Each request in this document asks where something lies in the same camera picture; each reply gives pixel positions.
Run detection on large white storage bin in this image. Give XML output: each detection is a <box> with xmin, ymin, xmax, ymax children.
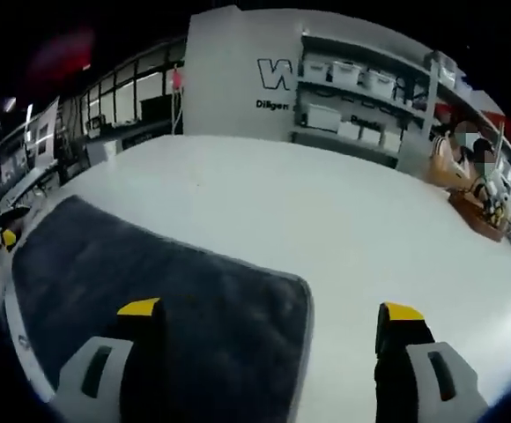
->
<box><xmin>301</xmin><ymin>103</ymin><xmax>341</xmax><ymax>132</ymax></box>

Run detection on black cabinet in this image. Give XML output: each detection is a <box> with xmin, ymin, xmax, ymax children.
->
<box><xmin>121</xmin><ymin>125</ymin><xmax>171</xmax><ymax>149</ymax></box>

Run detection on grey metal shelving rack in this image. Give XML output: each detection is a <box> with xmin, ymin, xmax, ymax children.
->
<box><xmin>289</xmin><ymin>29</ymin><xmax>511</xmax><ymax>186</ymax></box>

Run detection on grey fluffy towel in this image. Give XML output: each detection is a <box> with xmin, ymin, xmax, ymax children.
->
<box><xmin>11</xmin><ymin>194</ymin><xmax>315</xmax><ymax>423</ymax></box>

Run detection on black monitor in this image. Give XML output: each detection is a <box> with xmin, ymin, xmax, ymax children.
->
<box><xmin>138</xmin><ymin>95</ymin><xmax>174</xmax><ymax>125</ymax></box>

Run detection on wooden tray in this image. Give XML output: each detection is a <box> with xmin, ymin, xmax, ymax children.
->
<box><xmin>448</xmin><ymin>189</ymin><xmax>510</xmax><ymax>242</ymax></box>

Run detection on pale display screen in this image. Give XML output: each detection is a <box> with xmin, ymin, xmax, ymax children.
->
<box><xmin>26</xmin><ymin>96</ymin><xmax>61</xmax><ymax>168</ymax></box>

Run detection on large red screen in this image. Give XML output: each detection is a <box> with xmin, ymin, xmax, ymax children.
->
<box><xmin>28</xmin><ymin>26</ymin><xmax>98</xmax><ymax>78</ymax></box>

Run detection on white lidded storage bin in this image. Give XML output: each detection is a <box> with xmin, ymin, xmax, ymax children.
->
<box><xmin>360</xmin><ymin>70</ymin><xmax>393</xmax><ymax>96</ymax></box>
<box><xmin>303</xmin><ymin>55</ymin><xmax>331</xmax><ymax>76</ymax></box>
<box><xmin>330</xmin><ymin>60</ymin><xmax>362</xmax><ymax>85</ymax></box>

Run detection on clear storage bin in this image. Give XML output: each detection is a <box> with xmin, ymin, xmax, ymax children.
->
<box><xmin>431</xmin><ymin>50</ymin><xmax>457</xmax><ymax>85</ymax></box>

